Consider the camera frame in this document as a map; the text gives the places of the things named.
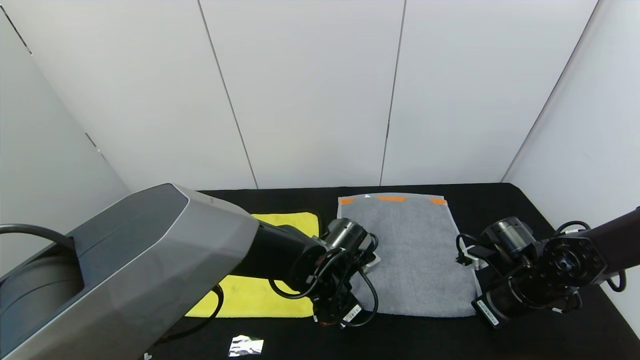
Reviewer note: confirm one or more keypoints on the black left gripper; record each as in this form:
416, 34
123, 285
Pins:
351, 313

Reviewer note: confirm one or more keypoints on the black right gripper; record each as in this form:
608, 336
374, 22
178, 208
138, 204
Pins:
487, 313

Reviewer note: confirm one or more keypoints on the grey towel with orange stripes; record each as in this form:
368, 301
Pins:
415, 260

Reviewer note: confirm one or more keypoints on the yellow microfibre towel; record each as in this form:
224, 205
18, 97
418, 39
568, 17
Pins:
250, 300

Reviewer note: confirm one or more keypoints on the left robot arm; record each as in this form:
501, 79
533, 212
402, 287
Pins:
150, 260

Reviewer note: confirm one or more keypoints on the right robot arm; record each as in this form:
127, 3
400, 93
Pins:
600, 245

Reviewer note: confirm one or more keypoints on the black fabric table cover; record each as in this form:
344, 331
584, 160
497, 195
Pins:
450, 345

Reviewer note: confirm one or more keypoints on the crumpled silver foil scrap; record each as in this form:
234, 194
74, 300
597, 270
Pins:
246, 346

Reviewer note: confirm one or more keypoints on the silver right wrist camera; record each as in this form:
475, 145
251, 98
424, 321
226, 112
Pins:
477, 261

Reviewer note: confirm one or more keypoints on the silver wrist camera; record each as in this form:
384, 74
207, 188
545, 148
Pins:
371, 262
477, 261

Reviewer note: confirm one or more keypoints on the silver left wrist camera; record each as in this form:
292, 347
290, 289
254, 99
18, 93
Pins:
371, 262

